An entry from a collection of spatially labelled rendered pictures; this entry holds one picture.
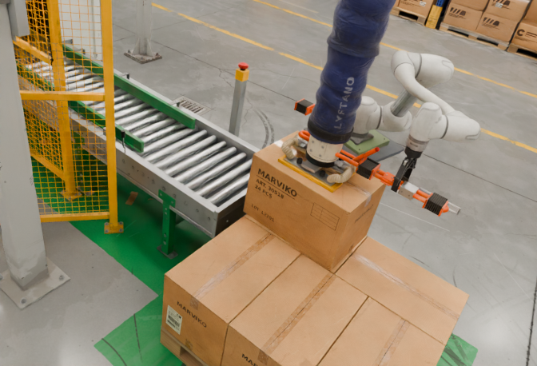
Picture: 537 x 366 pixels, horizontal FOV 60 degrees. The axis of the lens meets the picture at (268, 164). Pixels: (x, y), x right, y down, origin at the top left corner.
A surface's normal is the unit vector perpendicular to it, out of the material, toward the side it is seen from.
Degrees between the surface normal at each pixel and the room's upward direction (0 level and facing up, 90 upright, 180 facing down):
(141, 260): 0
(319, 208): 90
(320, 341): 0
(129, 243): 0
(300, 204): 90
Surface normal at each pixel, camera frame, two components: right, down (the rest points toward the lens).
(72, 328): 0.16, -0.81
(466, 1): -0.49, 0.43
